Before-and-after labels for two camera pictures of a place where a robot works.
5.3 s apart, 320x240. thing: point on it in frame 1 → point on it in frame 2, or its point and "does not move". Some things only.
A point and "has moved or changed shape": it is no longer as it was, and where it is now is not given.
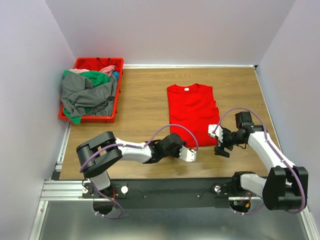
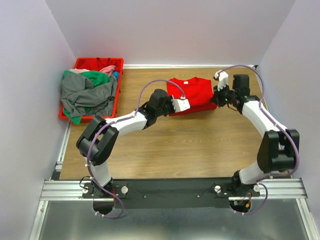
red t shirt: (193, 107) has moved or changed shape
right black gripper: (219, 149) → (215, 97)
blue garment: (116, 74) does not move
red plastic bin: (97, 63) does not move
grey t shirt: (80, 98) does not move
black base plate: (183, 193) does not move
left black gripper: (176, 155) → (169, 100)
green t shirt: (97, 78) does not move
